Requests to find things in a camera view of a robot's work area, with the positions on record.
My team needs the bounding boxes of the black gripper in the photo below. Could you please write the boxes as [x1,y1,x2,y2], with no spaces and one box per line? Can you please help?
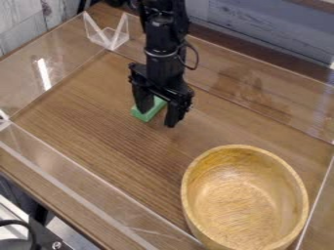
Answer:
[129,62,195,128]

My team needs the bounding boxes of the green rectangular block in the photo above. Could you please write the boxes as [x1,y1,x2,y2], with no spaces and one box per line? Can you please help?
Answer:
[130,97,166,122]

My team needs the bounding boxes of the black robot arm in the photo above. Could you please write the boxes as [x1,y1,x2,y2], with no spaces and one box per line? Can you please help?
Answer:
[129,0,195,128]

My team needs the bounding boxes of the brown wooden bowl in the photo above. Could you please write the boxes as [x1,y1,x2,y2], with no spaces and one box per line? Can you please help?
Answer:
[180,145,308,250]

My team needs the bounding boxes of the clear acrylic tray walls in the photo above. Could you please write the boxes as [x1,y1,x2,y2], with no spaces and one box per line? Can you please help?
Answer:
[0,6,334,250]

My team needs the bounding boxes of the clear acrylic corner bracket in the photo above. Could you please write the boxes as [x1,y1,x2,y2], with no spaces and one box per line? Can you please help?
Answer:
[82,12,129,51]

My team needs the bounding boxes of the black metal table bracket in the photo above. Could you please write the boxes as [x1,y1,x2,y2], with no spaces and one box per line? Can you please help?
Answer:
[28,218,74,250]

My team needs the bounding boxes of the black cable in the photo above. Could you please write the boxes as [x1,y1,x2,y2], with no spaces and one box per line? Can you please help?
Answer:
[0,220,36,250]

